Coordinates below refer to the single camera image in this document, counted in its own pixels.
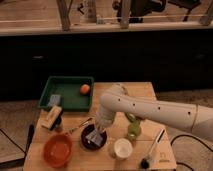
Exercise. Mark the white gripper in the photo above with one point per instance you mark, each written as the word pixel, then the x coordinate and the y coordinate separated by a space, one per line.
pixel 104 120

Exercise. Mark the purple bowl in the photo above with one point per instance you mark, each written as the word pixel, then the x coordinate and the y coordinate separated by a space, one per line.
pixel 89 144

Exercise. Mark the grey blue towel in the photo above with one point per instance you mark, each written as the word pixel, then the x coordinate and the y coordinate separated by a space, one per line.
pixel 94 137

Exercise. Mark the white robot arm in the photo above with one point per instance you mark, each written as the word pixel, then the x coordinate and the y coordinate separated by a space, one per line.
pixel 192 118

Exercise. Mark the orange bowl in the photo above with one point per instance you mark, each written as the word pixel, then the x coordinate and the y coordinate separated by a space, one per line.
pixel 57 150

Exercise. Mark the green pepper toy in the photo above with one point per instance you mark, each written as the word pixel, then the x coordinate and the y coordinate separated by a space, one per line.
pixel 130 117

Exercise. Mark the metal spoon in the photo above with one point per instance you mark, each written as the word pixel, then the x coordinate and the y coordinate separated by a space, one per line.
pixel 72 130

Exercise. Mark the white cup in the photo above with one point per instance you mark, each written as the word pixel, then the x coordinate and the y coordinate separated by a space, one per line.
pixel 122 148

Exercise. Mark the orange ball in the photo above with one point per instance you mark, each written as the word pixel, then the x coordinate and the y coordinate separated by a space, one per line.
pixel 84 89

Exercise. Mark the green plastic tray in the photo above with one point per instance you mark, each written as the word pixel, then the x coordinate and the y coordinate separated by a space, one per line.
pixel 68 88

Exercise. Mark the wooden block brush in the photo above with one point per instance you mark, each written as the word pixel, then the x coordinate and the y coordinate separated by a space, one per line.
pixel 53 119

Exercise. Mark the blue sponge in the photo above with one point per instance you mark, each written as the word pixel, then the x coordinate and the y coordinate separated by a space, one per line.
pixel 54 100

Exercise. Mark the black white dish brush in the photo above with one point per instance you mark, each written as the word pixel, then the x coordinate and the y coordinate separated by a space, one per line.
pixel 146 161

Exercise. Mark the black office chair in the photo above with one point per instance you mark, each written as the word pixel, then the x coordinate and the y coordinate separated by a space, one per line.
pixel 139 8

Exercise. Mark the wooden post middle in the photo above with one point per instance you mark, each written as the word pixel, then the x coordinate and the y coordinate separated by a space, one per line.
pixel 125 10

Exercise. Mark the wooden post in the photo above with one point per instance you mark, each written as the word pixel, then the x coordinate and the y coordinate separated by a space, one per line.
pixel 125 10
pixel 64 15

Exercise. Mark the wooden post left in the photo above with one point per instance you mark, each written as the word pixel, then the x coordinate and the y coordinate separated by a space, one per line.
pixel 64 15

